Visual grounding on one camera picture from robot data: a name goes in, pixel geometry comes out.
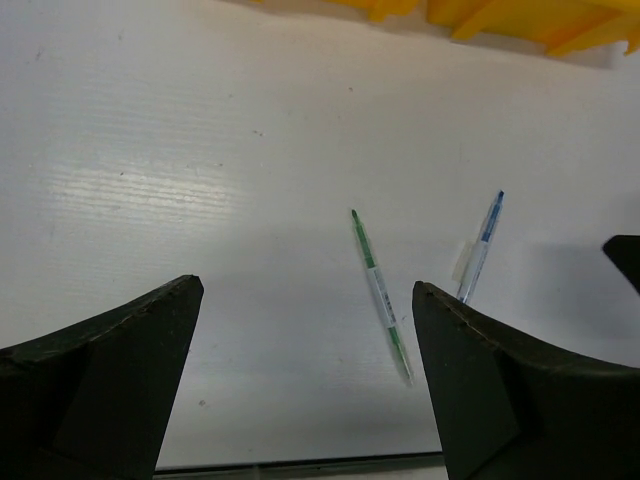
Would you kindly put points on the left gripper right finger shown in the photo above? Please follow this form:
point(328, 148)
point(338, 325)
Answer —
point(510, 406)

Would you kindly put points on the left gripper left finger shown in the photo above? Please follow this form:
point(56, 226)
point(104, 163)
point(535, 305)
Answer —
point(93, 400)

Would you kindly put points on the blue clear pen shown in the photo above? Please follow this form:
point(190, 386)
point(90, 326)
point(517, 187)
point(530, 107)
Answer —
point(472, 258)

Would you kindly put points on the green clear pen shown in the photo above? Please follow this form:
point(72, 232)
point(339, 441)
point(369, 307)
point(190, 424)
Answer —
point(382, 300)

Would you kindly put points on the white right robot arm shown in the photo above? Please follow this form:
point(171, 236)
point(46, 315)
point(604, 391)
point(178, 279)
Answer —
point(624, 252)

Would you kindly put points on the orange four-compartment organizer tray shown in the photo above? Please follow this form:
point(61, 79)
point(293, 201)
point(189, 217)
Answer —
point(561, 26)

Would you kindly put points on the black mounting rail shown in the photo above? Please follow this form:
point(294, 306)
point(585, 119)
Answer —
point(309, 468)

